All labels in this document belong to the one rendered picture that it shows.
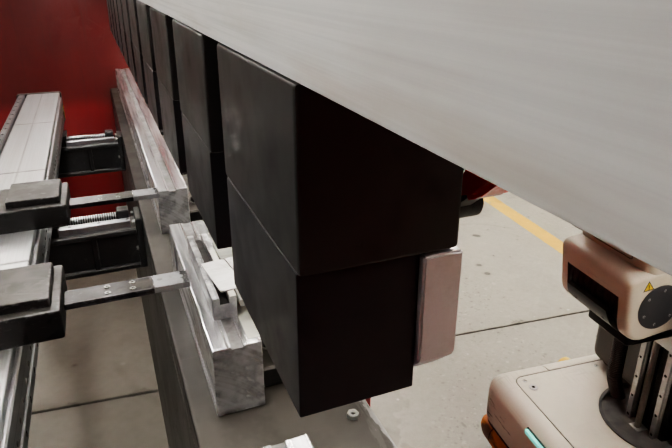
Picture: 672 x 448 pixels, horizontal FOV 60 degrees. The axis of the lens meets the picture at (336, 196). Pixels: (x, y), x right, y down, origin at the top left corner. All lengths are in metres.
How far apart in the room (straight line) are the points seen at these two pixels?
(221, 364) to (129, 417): 1.46
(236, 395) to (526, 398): 1.15
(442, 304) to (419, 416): 1.79
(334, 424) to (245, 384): 0.12
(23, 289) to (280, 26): 0.59
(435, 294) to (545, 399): 1.50
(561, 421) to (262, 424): 1.12
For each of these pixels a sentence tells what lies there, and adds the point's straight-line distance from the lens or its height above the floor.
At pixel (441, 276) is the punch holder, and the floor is 1.24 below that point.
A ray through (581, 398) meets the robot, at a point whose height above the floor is 0.28.
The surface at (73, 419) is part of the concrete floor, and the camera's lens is 2.23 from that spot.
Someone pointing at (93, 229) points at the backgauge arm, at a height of 0.85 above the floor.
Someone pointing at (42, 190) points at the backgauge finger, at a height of 1.03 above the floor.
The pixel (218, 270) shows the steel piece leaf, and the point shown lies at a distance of 0.81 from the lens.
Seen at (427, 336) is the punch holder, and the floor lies 1.21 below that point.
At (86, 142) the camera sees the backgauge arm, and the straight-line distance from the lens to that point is 2.10.
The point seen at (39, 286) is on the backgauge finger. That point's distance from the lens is 0.77.
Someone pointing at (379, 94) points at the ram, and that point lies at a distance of 0.16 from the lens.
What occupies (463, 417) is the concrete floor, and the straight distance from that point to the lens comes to 2.10.
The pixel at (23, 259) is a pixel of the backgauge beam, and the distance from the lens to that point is 0.97.
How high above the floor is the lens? 1.38
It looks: 21 degrees down
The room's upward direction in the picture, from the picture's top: straight up
